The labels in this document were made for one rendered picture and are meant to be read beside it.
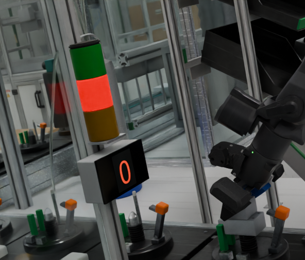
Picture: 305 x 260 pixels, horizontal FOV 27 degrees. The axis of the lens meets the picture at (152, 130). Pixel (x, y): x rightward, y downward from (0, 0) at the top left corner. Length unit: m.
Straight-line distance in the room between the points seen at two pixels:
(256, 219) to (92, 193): 0.31
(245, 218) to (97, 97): 0.35
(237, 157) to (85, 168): 0.27
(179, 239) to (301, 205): 0.49
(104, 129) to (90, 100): 0.05
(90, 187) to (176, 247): 0.36
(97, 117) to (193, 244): 0.42
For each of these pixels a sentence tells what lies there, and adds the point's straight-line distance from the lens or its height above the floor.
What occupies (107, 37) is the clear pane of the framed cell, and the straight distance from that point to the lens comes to 2.36.
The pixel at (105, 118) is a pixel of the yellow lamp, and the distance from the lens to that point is 1.01.
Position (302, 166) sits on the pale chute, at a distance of 1.34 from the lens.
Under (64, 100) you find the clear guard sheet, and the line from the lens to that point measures 1.02.
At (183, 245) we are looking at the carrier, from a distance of 1.32.
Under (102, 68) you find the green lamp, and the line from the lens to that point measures 1.01.
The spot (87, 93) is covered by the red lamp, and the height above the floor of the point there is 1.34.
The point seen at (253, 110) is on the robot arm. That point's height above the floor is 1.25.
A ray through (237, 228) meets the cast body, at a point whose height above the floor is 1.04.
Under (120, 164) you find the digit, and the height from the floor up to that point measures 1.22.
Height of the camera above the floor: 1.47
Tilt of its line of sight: 12 degrees down
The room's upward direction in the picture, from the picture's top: 11 degrees counter-clockwise
